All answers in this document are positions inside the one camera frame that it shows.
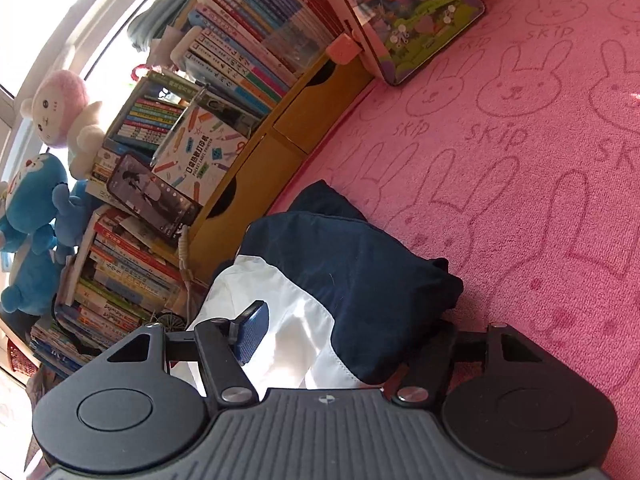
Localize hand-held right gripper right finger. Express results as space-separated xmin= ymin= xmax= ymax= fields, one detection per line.
xmin=392 ymin=322 xmax=541 ymax=406

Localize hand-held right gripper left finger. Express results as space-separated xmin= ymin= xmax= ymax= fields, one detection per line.
xmin=102 ymin=300 xmax=271 ymax=403

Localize navy white zip jacket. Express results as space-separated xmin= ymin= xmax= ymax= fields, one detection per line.
xmin=187 ymin=180 xmax=465 ymax=396

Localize miniature bicycle model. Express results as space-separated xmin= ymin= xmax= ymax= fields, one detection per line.
xmin=150 ymin=310 xmax=188 ymax=331

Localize row of thick books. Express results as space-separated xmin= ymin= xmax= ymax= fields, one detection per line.
xmin=27 ymin=205 xmax=211 ymax=381

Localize wooden drawer organizer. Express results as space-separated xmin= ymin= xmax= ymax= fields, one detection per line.
xmin=187 ymin=52 xmax=373 ymax=271

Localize pink rabbit-print blanket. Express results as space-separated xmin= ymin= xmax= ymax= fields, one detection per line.
xmin=267 ymin=0 xmax=640 ymax=480

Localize red mesh basket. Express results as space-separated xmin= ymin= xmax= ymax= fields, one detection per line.
xmin=7 ymin=337 xmax=43 ymax=383

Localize boxed set of thin books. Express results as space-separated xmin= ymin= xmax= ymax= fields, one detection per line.
xmin=105 ymin=71 xmax=206 ymax=161

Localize blue cat plush toy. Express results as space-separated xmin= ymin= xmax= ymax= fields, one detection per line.
xmin=0 ymin=152 xmax=71 ymax=326

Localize clear plastic bag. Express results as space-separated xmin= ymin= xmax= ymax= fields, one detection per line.
xmin=267 ymin=20 xmax=326 ymax=73

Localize white pink plush toy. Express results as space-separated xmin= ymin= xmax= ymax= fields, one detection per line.
xmin=20 ymin=70 xmax=103 ymax=178

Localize light blue cloth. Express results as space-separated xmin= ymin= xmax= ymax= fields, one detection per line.
xmin=127 ymin=0 xmax=226 ymax=53

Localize pink wooden house model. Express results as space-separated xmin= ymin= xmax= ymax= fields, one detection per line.
xmin=305 ymin=0 xmax=487 ymax=87

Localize beige phone lanyard cord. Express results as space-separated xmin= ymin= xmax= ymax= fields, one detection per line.
xmin=177 ymin=225 xmax=193 ymax=291

